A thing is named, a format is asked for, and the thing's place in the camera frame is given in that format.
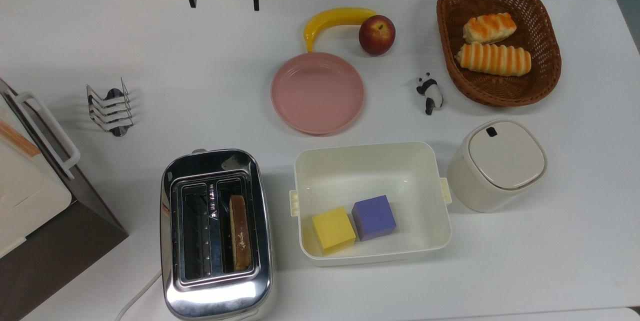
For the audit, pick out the brown toast bread slice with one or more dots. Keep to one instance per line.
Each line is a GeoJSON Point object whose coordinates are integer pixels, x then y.
{"type": "Point", "coordinates": [240, 233]}

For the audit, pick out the pink plate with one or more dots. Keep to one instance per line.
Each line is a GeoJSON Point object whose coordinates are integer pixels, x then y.
{"type": "Point", "coordinates": [317, 93]}

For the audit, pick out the short striped bread roll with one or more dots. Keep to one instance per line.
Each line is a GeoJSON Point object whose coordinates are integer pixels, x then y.
{"type": "Point", "coordinates": [489, 28]}

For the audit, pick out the long striped bread roll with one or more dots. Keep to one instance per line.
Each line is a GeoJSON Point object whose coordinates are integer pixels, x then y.
{"type": "Point", "coordinates": [492, 59]}

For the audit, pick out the yellow banana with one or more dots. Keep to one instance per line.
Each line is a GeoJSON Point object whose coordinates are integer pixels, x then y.
{"type": "Point", "coordinates": [340, 15]}

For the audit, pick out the metal toast rack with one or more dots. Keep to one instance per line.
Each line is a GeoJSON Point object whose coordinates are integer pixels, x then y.
{"type": "Point", "coordinates": [116, 94]}

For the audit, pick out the red apple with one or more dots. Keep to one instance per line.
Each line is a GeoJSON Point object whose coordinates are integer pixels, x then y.
{"type": "Point", "coordinates": [377, 36]}

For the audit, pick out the panda figurine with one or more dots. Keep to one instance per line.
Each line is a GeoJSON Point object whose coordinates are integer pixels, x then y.
{"type": "Point", "coordinates": [431, 92]}

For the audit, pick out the white plastic container box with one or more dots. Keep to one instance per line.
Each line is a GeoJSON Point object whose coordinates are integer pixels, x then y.
{"type": "Point", "coordinates": [370, 171]}

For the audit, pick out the yellow cube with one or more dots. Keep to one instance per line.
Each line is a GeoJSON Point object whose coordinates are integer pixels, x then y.
{"type": "Point", "coordinates": [333, 231]}

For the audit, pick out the purple cube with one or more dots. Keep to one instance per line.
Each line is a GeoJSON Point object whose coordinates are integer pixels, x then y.
{"type": "Point", "coordinates": [374, 217]}

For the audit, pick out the cream bin with lid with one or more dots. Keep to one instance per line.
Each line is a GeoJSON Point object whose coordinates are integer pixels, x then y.
{"type": "Point", "coordinates": [505, 153]}

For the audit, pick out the chrome and cream toaster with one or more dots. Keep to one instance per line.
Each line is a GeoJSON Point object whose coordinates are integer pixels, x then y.
{"type": "Point", "coordinates": [215, 296]}

